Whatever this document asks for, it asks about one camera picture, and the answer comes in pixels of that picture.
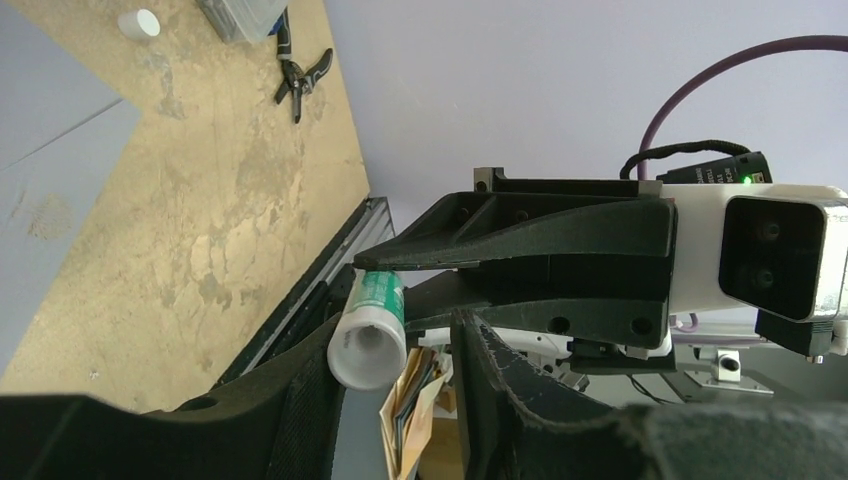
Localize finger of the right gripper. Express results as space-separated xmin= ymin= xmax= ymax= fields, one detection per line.
xmin=404 ymin=271 xmax=668 ymax=349
xmin=353 ymin=192 xmax=677 ymax=271

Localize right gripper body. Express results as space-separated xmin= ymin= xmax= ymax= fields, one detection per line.
xmin=474 ymin=167 xmax=676 ymax=375

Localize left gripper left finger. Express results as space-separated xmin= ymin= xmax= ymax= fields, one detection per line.
xmin=1 ymin=320 xmax=344 ymax=479

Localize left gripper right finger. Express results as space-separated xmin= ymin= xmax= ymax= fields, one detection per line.
xmin=450 ymin=310 xmax=847 ymax=479

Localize white green glue stick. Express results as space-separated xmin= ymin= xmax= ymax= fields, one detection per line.
xmin=327 ymin=270 xmax=407 ymax=391

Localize grey envelope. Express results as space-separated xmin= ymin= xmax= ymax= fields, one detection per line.
xmin=1 ymin=2 xmax=140 ymax=366

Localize white glue stick cap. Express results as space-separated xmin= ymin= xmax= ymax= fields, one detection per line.
xmin=117 ymin=9 xmax=161 ymax=41

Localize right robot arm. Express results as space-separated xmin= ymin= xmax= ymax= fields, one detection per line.
xmin=353 ymin=140 xmax=771 ymax=375

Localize black mounting plate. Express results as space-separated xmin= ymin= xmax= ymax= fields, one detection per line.
xmin=684 ymin=347 xmax=774 ymax=397

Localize black pliers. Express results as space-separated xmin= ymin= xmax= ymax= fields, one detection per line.
xmin=274 ymin=8 xmax=334 ymax=124

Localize clear plastic screw box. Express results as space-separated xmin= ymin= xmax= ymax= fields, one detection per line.
xmin=196 ymin=0 xmax=289 ymax=44

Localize aluminium rail frame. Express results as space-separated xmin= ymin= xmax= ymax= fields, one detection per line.
xmin=214 ymin=197 xmax=395 ymax=388

